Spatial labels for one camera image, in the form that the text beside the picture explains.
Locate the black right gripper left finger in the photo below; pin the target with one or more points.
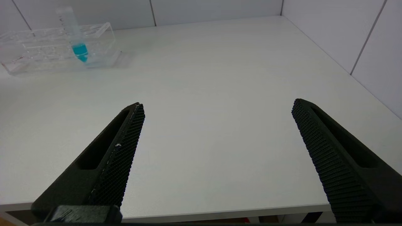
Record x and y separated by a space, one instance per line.
110 169

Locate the clear plastic test tube rack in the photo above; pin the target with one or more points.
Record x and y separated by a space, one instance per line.
47 53

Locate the test tube with blue pigment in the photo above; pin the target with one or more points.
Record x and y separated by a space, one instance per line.
80 50

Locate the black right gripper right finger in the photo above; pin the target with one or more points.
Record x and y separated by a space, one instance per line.
339 163

